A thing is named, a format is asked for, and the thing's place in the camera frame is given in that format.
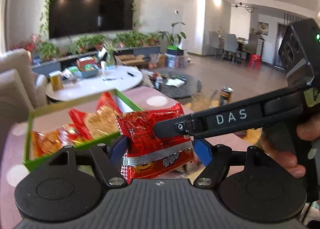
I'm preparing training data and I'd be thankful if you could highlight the red cake snack packet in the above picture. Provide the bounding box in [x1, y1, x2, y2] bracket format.
[68, 92, 123, 140]

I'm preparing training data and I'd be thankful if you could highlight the red silver snack packet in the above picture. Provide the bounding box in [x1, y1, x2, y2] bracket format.
[116, 103, 195, 183]

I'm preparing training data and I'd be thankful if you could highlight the red yellow noodle snack bag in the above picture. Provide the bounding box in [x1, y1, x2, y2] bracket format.
[31, 123, 88, 159]

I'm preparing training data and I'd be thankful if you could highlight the person's right hand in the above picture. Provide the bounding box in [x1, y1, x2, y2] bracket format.
[259, 114, 319, 178]

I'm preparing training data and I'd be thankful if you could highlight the green rimmed cardboard box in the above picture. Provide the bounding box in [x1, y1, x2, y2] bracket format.
[22, 88, 144, 172]

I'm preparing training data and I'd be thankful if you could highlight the red plastic stool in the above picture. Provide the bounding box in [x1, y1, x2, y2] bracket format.
[248, 54, 261, 70]

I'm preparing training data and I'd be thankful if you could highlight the black yellow drink can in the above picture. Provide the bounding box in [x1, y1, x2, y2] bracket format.
[219, 87, 233, 106]

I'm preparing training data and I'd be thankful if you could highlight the grey dining chair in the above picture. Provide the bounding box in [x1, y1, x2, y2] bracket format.
[221, 34, 241, 63]

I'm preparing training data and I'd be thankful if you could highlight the white round coffee table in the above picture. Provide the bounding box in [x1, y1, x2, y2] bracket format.
[46, 66, 143, 101]

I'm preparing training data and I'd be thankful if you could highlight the dark round side table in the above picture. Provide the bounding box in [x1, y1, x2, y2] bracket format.
[148, 68, 202, 100]

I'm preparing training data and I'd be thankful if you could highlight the blue snack bowl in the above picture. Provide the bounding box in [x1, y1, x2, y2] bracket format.
[78, 64, 99, 79]

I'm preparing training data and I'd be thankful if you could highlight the small brown jar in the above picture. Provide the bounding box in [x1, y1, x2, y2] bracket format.
[155, 76, 163, 91]

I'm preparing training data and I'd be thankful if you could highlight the pink dotted cloth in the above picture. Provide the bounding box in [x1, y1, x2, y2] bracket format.
[0, 86, 263, 229]

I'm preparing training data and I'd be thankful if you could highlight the yellow cylindrical can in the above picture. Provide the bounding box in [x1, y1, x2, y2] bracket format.
[49, 70, 63, 91]

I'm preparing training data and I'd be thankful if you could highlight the open cardboard box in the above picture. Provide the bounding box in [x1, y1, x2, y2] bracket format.
[114, 54, 149, 67]

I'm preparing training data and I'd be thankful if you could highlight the dark tv cabinet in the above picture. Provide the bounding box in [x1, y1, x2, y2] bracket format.
[31, 46, 161, 75]

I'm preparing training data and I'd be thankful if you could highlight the clear plastic storage bin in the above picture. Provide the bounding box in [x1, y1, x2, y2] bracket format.
[164, 53, 189, 69]

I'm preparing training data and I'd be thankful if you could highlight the beige sofa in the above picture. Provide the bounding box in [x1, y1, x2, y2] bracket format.
[1, 49, 48, 143]

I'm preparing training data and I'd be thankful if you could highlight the glass vase with plant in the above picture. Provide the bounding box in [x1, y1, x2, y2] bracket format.
[103, 40, 118, 67]

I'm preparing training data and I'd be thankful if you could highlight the wall mounted black television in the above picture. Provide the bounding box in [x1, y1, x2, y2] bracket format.
[48, 0, 134, 39]

